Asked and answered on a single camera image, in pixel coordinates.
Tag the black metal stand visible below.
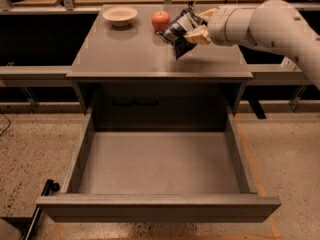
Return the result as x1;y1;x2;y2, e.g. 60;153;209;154
22;179;60;240

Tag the open grey drawer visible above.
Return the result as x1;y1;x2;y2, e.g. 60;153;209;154
37;98;281;223

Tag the red apple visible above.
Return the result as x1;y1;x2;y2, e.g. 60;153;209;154
151;11;171;31

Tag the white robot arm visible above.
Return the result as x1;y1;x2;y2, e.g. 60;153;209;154
184;0;320;88

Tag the grey wall rail shelf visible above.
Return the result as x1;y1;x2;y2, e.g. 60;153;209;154
0;66;72;87

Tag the clear sanitizer pump bottle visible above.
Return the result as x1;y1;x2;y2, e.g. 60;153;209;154
280;57;296;71

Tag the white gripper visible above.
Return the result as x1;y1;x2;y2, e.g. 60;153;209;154
184;8;245;46

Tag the blue chip bag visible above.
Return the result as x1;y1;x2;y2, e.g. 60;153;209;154
158;1;203;59

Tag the grey cabinet counter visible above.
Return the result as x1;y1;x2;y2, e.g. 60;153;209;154
67;5;252;131

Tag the white ceramic bowl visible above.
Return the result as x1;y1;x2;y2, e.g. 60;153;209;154
102;6;137;27

